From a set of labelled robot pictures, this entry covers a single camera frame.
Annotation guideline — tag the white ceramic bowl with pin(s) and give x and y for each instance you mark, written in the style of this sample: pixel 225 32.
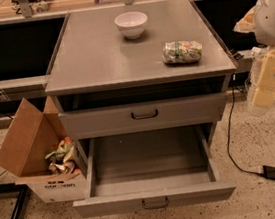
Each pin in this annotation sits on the white ceramic bowl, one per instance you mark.
pixel 131 24

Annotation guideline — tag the brown cardboard box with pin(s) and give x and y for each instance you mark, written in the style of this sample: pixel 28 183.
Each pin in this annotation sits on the brown cardboard box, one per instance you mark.
pixel 32 134

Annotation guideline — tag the open grey bottom drawer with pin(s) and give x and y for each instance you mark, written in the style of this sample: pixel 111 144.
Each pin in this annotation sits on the open grey bottom drawer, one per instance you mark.
pixel 150 170

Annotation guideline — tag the closed grey upper drawer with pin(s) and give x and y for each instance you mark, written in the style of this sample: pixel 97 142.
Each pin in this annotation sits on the closed grey upper drawer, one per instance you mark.
pixel 112 120

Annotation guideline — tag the grey metal drawer cabinet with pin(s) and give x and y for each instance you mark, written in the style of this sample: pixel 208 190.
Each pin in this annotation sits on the grey metal drawer cabinet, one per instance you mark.
pixel 96 66

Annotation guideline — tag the crumpled wrappers in box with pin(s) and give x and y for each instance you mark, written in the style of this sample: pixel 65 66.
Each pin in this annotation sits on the crumpled wrappers in box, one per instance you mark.
pixel 63 159

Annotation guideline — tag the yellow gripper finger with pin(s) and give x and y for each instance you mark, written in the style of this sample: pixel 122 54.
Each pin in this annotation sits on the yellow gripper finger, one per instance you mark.
pixel 264 94
pixel 246 25

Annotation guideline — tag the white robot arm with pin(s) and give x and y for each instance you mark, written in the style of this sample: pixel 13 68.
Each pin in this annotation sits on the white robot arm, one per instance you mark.
pixel 261 21

